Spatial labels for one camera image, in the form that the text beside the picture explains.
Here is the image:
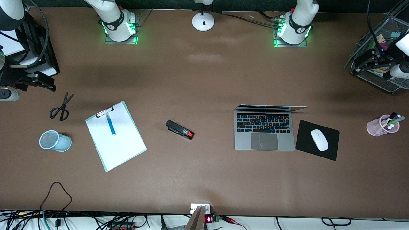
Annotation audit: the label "blue marker with white cap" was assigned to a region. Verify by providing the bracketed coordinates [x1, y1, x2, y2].
[106, 113, 116, 136]

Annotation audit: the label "grey laptop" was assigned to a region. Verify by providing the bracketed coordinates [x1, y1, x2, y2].
[234, 104, 308, 151]

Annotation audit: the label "green marker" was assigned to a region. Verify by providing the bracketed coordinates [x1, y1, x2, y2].
[380, 118, 400, 130]

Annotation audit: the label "black desk file organizer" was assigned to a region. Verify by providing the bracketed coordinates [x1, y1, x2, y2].
[0, 12, 60, 78]

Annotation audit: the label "light blue mesh cup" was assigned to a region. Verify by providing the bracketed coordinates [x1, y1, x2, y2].
[39, 130, 72, 152]

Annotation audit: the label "pink translucent pen cup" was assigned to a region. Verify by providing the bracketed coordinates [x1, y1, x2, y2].
[366, 114, 400, 137]

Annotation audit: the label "white computer mouse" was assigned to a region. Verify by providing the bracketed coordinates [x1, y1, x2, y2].
[310, 129, 329, 152]

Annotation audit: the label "white paper sheet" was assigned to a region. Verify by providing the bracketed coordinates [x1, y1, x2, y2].
[86, 102, 146, 171]

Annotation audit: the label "black mouse pad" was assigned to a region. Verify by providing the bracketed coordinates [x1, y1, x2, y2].
[295, 120, 340, 161]

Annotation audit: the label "mint green clipboard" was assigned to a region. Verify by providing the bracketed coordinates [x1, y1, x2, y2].
[85, 101, 147, 172]

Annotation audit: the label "black stapler with red end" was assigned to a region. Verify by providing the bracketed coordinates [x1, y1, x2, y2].
[166, 120, 195, 140]

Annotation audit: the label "black and orange power strip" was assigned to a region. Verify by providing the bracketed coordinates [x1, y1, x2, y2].
[109, 221, 136, 230]

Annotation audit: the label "white round lamp base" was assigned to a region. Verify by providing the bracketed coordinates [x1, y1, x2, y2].
[192, 0, 215, 32]

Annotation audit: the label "black wire mesh tray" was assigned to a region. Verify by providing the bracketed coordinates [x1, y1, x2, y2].
[344, 12, 409, 95]

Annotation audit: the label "black handled scissors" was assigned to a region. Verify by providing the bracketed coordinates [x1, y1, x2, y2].
[49, 92, 75, 121]

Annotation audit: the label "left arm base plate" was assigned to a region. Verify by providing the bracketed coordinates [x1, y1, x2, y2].
[273, 17, 308, 48]

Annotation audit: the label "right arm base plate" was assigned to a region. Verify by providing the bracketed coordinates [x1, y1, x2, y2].
[104, 13, 139, 45]

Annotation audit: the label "thin black looped cable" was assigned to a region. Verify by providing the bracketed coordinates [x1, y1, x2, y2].
[39, 182, 73, 228]

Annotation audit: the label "black cables at arm base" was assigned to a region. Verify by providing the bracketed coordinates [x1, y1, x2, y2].
[222, 11, 282, 28]

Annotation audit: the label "black cable bundle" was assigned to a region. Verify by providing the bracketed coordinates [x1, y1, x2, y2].
[0, 209, 150, 230]

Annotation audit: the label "aluminium extrusion post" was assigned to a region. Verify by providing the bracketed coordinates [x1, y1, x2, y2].
[185, 206, 205, 230]

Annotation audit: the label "white mounting bracket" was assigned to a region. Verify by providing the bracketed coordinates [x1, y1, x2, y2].
[190, 203, 211, 215]

